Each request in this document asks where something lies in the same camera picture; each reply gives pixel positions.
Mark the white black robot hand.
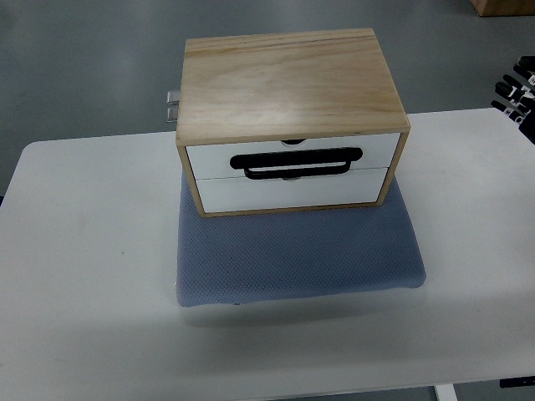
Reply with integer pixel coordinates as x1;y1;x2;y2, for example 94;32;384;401
491;55;534;144

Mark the white drawer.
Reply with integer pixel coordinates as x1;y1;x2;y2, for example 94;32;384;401
186;133;400;180
196;168;387;213

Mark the black drawer handle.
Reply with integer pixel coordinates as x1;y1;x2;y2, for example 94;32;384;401
229;147;364;180

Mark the wooden drawer cabinet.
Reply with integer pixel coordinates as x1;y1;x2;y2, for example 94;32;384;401
176;28;410;217

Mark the cardboard box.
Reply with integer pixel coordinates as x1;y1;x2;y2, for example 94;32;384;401
470;0;534;17

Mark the white table leg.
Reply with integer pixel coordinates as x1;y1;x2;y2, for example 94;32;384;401
434;384;458;401

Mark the blue-grey mesh cushion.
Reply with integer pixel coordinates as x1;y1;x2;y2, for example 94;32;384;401
176;183;426;307

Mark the silver metal clamp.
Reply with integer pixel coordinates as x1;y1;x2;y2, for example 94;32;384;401
166;90;181;123

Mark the black table bracket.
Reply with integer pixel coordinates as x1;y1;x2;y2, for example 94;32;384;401
499;376;535;388

